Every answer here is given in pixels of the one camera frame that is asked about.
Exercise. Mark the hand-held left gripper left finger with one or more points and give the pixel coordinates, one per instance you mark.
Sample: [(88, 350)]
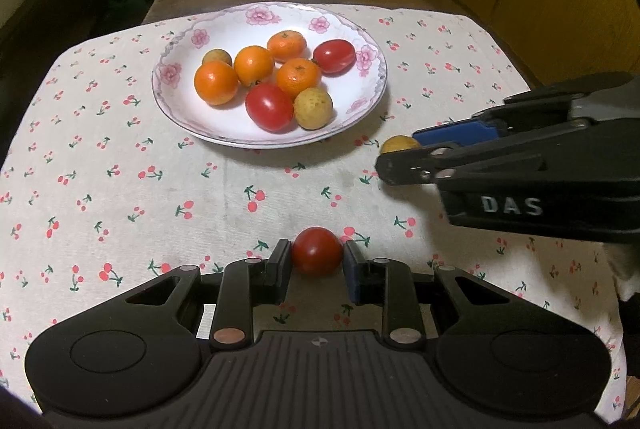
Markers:
[(280, 271)]

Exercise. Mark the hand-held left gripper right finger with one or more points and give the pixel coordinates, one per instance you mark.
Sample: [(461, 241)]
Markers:
[(354, 274)]

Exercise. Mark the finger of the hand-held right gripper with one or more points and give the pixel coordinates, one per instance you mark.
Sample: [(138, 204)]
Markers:
[(450, 133), (400, 169)]

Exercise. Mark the brown longan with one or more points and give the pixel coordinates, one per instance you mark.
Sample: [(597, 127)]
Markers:
[(216, 57), (397, 144), (312, 108)]

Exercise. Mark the red tomato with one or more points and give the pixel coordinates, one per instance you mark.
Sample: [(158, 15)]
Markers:
[(334, 55), (269, 107), (317, 251)]

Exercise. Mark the orange mandarin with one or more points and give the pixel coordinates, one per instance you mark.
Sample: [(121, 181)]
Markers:
[(286, 45), (216, 82), (298, 77), (254, 65)]

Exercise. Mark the white floral plate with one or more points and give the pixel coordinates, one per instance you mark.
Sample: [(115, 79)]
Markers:
[(235, 29)]

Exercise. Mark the cherry print tablecloth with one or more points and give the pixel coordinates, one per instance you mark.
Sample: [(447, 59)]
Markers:
[(150, 189)]

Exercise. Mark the dark wooden bed frame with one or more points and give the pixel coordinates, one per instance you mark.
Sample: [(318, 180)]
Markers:
[(75, 9)]

